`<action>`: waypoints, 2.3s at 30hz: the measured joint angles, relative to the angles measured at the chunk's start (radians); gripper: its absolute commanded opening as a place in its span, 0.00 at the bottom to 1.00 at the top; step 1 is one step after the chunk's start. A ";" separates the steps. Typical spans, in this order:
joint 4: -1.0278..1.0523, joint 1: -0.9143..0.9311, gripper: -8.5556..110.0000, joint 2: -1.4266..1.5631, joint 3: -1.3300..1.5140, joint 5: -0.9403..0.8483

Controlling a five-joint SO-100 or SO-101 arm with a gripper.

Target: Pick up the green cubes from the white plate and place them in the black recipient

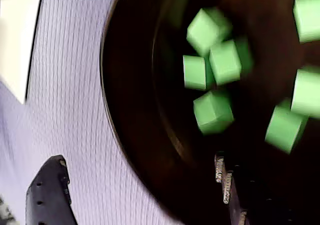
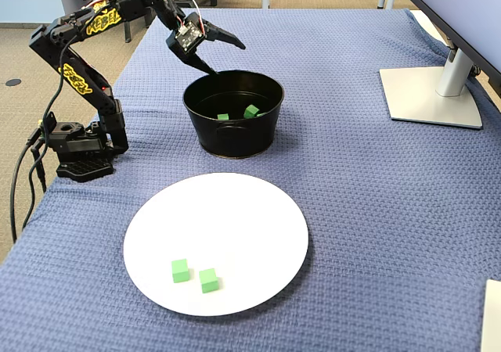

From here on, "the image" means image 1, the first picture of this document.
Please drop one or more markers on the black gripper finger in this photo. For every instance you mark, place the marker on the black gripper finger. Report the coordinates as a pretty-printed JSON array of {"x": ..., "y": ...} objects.
[
  {"x": 255, "y": 202},
  {"x": 47, "y": 192}
]

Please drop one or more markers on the green cube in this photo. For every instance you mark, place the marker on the green cube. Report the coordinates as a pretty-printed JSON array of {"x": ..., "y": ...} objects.
[
  {"x": 306, "y": 95},
  {"x": 307, "y": 17},
  {"x": 225, "y": 65},
  {"x": 194, "y": 72},
  {"x": 212, "y": 113},
  {"x": 285, "y": 128},
  {"x": 203, "y": 32}
]

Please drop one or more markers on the white round plate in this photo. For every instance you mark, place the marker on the white round plate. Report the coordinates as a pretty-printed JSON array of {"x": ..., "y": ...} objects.
[{"x": 15, "y": 35}]

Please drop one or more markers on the blue woven tablecloth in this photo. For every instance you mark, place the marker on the blue woven tablecloth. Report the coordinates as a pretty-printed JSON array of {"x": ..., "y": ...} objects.
[{"x": 70, "y": 110}]

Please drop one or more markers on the black metal bucket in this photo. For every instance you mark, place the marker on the black metal bucket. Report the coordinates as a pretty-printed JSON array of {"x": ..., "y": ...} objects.
[{"x": 140, "y": 85}]

